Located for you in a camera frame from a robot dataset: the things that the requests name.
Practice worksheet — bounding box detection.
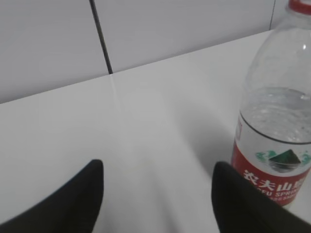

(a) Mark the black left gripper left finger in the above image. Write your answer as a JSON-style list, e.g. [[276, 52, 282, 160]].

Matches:
[[0, 160, 104, 233]]

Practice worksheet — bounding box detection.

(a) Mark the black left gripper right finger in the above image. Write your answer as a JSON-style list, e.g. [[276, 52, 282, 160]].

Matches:
[[212, 162, 311, 233]]

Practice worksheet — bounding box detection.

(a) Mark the clear plastic water bottle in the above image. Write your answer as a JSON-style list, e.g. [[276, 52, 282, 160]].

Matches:
[[231, 0, 311, 207]]

